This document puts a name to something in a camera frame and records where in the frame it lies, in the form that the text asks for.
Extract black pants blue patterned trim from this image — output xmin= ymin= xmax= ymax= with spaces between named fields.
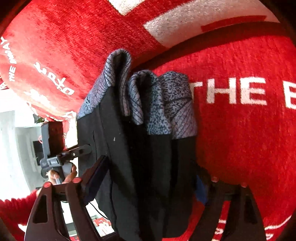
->
xmin=77 ymin=49 xmax=197 ymax=240

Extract red sleeved left forearm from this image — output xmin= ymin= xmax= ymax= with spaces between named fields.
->
xmin=1 ymin=188 xmax=42 ymax=240

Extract operator left hand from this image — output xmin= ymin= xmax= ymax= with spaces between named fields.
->
xmin=48 ymin=164 xmax=77 ymax=185

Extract grey cabinet furniture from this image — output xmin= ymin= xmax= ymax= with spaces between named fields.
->
xmin=1 ymin=111 xmax=46 ymax=198

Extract red wedding bedspread white characters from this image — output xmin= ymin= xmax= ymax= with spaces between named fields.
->
xmin=1 ymin=1 xmax=295 ymax=240

